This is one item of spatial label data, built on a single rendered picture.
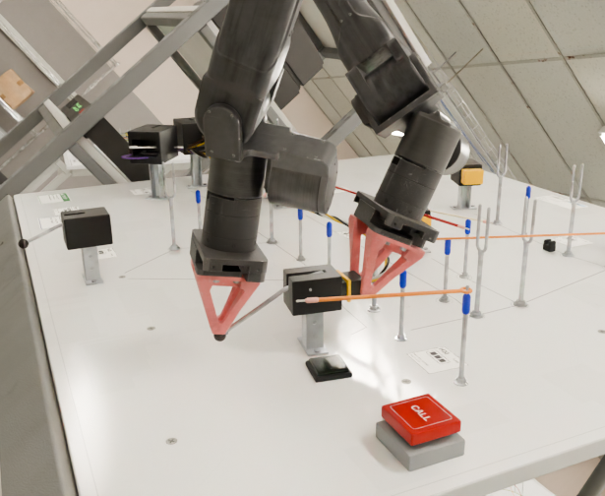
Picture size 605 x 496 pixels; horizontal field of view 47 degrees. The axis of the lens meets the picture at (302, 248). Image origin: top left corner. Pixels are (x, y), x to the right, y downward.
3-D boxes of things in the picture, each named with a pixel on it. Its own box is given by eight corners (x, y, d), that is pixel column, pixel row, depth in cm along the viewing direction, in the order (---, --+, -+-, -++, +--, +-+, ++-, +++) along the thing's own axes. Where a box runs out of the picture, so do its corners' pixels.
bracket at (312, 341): (297, 339, 81) (296, 299, 79) (317, 336, 81) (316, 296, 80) (308, 356, 77) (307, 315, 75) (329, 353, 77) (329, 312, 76)
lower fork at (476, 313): (487, 317, 86) (496, 207, 81) (475, 320, 85) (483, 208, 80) (476, 311, 87) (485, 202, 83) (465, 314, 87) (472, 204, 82)
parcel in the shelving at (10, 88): (-13, 86, 679) (9, 66, 682) (-10, 87, 717) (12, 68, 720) (13, 111, 691) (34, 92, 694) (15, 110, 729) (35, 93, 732)
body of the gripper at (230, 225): (247, 247, 79) (255, 184, 77) (267, 279, 69) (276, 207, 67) (190, 244, 77) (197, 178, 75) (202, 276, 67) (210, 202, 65)
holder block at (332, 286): (283, 301, 79) (282, 269, 77) (331, 295, 80) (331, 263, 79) (292, 316, 75) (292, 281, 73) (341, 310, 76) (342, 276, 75)
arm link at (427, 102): (345, 96, 77) (410, 48, 74) (376, 112, 87) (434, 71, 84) (401, 187, 75) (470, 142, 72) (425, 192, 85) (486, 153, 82)
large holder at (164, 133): (195, 183, 154) (191, 118, 149) (164, 204, 138) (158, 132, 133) (166, 182, 155) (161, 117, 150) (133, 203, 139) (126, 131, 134)
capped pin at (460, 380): (450, 382, 71) (456, 284, 68) (459, 377, 72) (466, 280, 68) (461, 388, 70) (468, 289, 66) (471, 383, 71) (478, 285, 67)
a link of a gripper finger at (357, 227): (372, 285, 83) (405, 215, 82) (395, 309, 77) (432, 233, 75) (323, 269, 81) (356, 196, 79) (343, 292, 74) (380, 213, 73)
